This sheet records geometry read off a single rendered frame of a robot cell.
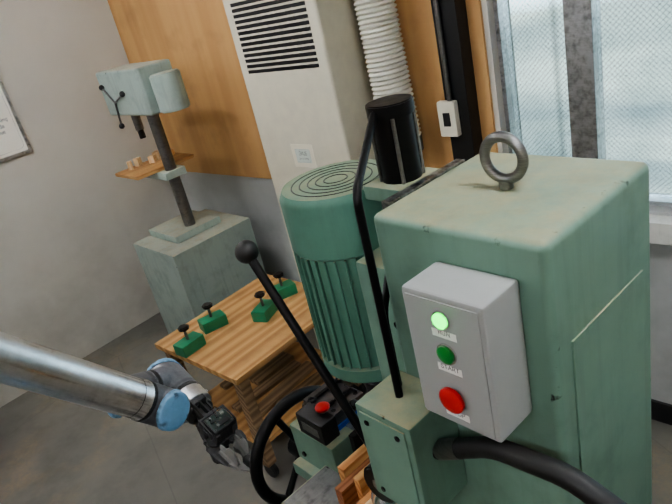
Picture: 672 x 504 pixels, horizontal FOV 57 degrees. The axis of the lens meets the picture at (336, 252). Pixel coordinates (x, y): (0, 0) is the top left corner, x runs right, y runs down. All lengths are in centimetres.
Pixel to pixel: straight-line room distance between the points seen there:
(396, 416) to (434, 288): 20
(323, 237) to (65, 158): 313
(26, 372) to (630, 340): 99
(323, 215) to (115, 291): 333
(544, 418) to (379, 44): 181
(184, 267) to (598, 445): 259
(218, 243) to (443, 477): 255
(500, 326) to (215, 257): 271
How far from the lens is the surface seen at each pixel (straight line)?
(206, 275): 322
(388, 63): 233
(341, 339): 94
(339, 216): 83
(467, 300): 58
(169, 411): 143
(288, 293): 274
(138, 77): 301
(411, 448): 74
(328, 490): 125
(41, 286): 391
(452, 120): 230
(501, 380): 62
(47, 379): 128
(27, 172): 381
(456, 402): 65
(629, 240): 73
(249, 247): 89
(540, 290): 60
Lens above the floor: 178
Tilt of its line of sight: 24 degrees down
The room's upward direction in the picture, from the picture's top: 14 degrees counter-clockwise
